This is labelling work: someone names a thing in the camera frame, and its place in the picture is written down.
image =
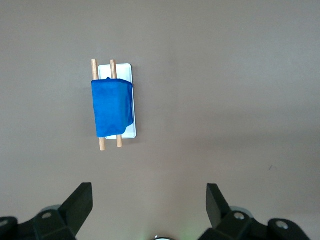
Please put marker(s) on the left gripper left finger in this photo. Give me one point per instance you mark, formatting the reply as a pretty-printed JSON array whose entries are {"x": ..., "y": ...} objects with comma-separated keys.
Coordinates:
[{"x": 62, "y": 222}]

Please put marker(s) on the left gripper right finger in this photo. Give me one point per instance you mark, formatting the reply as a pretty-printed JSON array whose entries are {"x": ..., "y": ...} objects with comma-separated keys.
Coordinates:
[{"x": 230, "y": 225}]

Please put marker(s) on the blue cloth towel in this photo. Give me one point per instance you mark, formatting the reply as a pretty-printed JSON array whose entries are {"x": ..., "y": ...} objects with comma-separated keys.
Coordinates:
[{"x": 110, "y": 107}]

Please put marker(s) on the white towel rack wooden rods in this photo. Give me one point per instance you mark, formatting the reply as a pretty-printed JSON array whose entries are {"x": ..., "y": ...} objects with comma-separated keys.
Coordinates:
[{"x": 125, "y": 72}]

